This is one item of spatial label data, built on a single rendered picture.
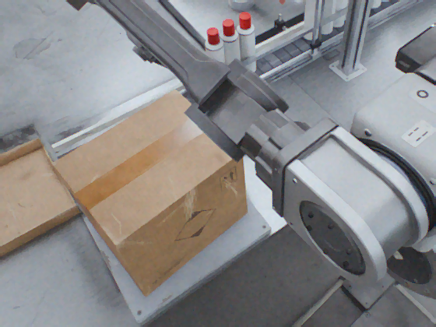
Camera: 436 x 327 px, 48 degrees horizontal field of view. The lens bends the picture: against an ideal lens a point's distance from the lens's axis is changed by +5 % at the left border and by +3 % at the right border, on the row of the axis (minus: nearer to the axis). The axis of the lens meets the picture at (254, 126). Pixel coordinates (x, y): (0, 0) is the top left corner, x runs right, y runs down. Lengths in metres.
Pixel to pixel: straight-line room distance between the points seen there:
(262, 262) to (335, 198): 1.61
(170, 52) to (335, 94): 0.89
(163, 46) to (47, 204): 0.79
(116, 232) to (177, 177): 0.15
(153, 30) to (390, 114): 0.33
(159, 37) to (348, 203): 0.34
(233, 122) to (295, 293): 1.50
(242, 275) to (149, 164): 1.15
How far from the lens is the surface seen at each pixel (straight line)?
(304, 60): 1.53
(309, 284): 2.04
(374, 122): 0.51
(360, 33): 1.44
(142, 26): 0.67
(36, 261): 1.29
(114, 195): 0.96
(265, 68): 1.47
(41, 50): 1.76
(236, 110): 0.59
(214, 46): 1.30
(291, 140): 0.53
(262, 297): 2.02
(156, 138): 1.02
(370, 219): 0.48
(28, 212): 1.37
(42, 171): 1.42
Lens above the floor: 1.91
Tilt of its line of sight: 52 degrees down
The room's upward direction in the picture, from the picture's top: 3 degrees counter-clockwise
